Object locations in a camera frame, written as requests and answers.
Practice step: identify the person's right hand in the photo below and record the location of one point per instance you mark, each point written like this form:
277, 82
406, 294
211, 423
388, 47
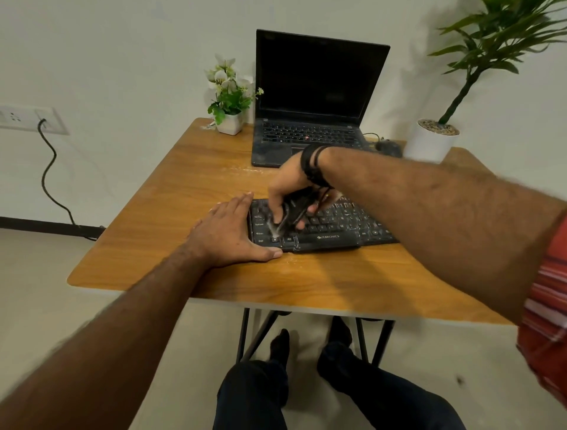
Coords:
288, 181

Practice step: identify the person's right leg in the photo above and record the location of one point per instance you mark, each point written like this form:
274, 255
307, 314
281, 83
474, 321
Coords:
376, 394

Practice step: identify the small white flower pot plant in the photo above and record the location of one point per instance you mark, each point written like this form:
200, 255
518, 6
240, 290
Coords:
230, 102

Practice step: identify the small black brush tool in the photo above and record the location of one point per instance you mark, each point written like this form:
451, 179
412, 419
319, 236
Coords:
297, 206

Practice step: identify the person's left forearm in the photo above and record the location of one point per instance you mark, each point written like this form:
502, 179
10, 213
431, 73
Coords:
110, 341

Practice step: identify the person's right forearm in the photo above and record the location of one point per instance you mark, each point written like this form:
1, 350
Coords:
443, 226

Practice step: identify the person's left leg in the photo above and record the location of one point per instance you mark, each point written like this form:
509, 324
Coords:
252, 394

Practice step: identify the red right sleeve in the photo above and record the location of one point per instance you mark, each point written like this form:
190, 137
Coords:
547, 319

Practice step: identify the person's left hand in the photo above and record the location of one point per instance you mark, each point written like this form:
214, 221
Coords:
226, 235

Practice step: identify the black keyboard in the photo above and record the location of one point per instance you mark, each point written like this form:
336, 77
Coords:
345, 226

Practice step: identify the white wall socket panel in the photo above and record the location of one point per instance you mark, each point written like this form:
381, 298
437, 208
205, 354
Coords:
22, 117

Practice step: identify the black wristband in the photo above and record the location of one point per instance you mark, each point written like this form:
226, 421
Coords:
310, 166

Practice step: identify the black metal table frame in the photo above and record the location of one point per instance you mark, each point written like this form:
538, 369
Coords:
242, 332

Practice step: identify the tall green plant white pot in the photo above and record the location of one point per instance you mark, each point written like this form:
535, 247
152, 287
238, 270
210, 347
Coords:
427, 144

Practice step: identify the black skirting board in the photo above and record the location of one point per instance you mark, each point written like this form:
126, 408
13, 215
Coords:
44, 226

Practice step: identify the person's leg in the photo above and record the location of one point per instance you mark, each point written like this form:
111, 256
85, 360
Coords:
376, 394
252, 394

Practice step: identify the black computer mouse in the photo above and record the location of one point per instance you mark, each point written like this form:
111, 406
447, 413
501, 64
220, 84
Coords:
390, 148

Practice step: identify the black laptop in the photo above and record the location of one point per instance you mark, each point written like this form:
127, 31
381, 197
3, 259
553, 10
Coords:
319, 71

